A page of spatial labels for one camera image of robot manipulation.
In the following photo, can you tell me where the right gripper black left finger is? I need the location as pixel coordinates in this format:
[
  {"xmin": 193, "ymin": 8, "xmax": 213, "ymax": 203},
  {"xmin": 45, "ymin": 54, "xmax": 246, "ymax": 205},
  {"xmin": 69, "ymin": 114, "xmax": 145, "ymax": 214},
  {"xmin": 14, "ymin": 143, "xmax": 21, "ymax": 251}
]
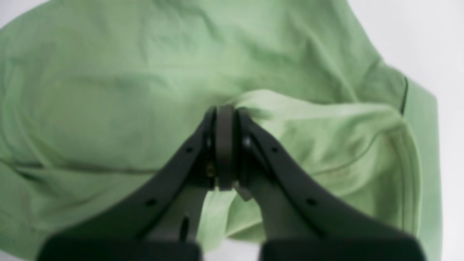
[{"xmin": 38, "ymin": 105, "xmax": 235, "ymax": 261}]

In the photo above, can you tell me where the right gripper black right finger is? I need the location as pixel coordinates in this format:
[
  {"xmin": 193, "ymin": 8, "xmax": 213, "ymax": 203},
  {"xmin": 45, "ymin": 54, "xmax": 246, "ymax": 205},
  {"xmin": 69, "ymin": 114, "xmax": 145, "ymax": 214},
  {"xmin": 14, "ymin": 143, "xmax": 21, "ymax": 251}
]
[{"xmin": 236, "ymin": 109, "xmax": 426, "ymax": 261}]

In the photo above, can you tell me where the green polo shirt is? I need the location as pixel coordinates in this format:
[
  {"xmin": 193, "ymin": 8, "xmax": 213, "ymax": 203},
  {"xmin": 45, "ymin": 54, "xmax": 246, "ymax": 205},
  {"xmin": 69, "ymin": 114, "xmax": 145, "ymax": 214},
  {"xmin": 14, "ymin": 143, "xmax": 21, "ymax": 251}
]
[{"xmin": 1, "ymin": 0, "xmax": 442, "ymax": 261}]

